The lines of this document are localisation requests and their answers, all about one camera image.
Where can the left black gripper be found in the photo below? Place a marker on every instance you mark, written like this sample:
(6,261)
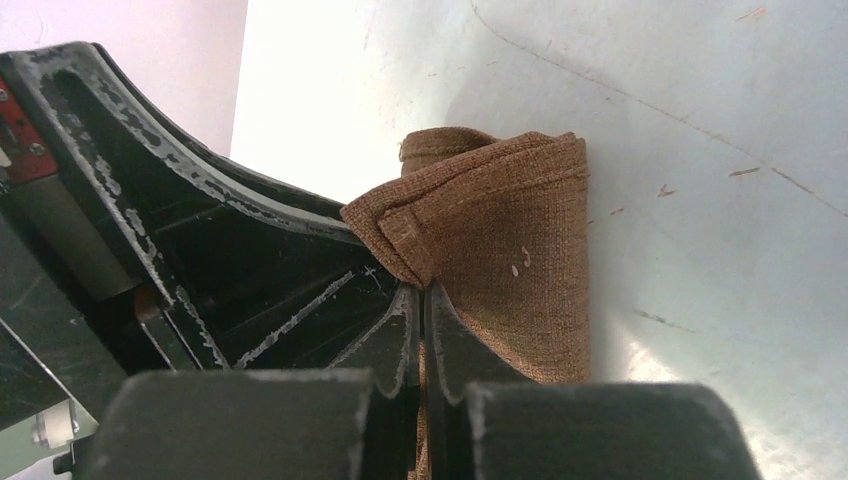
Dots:
(108,208)

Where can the brown cloth napkin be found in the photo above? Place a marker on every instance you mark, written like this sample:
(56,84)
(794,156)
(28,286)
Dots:
(502,225)

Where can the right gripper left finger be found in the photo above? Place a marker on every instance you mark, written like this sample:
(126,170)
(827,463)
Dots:
(355,419)

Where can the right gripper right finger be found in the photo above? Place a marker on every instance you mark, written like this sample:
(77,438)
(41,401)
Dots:
(486,420)

